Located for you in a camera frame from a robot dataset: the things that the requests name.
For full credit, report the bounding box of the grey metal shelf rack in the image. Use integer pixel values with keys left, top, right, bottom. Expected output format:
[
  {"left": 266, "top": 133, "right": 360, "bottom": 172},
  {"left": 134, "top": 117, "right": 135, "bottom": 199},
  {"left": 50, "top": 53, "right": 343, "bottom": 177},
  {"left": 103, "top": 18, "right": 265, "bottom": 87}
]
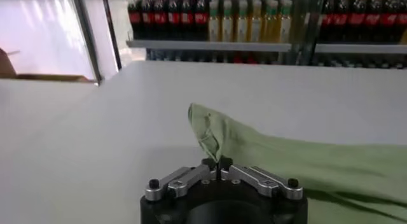
[
  {"left": 125, "top": 0, "right": 306, "bottom": 66},
  {"left": 301, "top": 0, "right": 407, "bottom": 69}
]

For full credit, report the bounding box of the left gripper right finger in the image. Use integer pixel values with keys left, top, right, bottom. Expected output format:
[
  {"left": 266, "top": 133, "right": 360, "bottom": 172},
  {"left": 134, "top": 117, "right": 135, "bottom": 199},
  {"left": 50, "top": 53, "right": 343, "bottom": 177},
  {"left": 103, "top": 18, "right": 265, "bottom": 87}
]
[{"left": 218, "top": 157, "right": 305, "bottom": 201}]

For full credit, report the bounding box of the light green polo shirt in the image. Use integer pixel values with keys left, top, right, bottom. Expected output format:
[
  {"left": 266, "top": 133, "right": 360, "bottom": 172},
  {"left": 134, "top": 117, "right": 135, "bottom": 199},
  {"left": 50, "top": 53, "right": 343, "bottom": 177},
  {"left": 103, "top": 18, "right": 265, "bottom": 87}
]
[{"left": 187, "top": 102, "right": 407, "bottom": 224}]

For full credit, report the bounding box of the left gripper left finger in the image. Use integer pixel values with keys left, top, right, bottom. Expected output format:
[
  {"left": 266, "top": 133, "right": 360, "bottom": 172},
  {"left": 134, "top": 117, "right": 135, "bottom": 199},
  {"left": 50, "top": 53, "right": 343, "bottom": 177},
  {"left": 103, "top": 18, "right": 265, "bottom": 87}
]
[{"left": 144, "top": 157, "right": 219, "bottom": 203}]

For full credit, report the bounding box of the grey slanted frame post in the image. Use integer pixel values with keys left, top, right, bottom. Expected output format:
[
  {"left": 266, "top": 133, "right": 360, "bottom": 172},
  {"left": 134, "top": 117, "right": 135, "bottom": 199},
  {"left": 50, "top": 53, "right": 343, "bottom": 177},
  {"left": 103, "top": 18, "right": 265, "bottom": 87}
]
[{"left": 69, "top": 0, "right": 104, "bottom": 85}]

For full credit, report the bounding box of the yellow juice bottle green cap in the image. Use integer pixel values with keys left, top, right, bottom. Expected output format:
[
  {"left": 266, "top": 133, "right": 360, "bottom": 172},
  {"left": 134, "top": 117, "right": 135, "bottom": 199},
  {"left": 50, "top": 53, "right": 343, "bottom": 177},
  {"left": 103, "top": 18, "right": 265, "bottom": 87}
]
[
  {"left": 251, "top": 0, "right": 264, "bottom": 42},
  {"left": 279, "top": 0, "right": 293, "bottom": 43},
  {"left": 265, "top": 0, "right": 279, "bottom": 43},
  {"left": 221, "top": 0, "right": 235, "bottom": 42},
  {"left": 237, "top": 0, "right": 249, "bottom": 42},
  {"left": 209, "top": 0, "right": 221, "bottom": 42}
]

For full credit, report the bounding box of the thin black slanted pole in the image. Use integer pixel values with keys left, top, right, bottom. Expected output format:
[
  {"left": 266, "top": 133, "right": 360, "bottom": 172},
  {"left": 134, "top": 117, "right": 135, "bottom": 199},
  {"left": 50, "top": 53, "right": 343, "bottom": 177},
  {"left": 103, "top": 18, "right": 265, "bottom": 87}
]
[{"left": 100, "top": 0, "right": 123, "bottom": 71}]

